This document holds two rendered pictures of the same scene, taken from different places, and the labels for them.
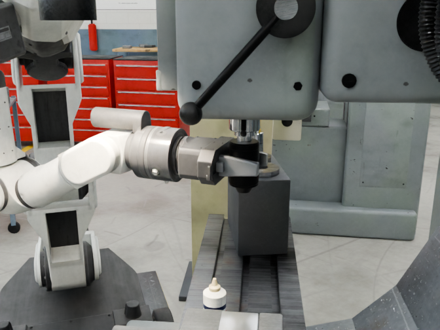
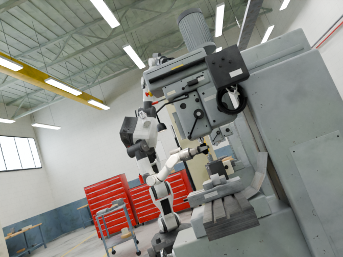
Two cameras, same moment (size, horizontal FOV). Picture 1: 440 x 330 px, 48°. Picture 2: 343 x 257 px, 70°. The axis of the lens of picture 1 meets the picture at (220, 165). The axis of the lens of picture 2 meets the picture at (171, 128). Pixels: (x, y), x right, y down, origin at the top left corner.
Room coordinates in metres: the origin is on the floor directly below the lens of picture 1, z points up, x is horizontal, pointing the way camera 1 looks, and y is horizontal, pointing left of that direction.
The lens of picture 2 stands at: (-1.05, 0.08, 1.19)
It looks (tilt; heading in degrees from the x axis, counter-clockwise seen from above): 8 degrees up; 2
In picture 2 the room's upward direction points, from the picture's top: 20 degrees counter-clockwise
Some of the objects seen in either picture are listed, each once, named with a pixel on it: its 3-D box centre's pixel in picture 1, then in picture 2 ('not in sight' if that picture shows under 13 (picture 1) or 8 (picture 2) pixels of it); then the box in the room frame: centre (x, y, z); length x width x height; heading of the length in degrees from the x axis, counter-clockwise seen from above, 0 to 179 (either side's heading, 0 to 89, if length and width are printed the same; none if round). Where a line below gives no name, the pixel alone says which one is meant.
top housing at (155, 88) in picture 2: not in sight; (177, 74); (0.74, -0.05, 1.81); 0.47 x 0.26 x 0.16; 85
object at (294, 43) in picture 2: not in sight; (247, 67); (0.71, -0.54, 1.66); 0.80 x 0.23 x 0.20; 85
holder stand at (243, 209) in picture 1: (255, 199); (216, 172); (1.18, -0.09, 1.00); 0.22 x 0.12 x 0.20; 5
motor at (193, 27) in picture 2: not in sight; (196, 34); (0.72, -0.29, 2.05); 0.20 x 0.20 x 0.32
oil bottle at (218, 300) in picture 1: (214, 306); not in sight; (0.77, 0.01, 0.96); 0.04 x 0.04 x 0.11
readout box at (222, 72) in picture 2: not in sight; (226, 67); (0.39, -0.31, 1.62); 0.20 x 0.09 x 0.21; 85
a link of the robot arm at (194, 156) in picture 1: (190, 158); (193, 152); (0.78, 0.05, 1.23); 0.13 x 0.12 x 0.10; 160
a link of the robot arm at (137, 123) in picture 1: (129, 141); (178, 155); (0.82, 0.15, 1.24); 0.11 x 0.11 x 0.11; 70
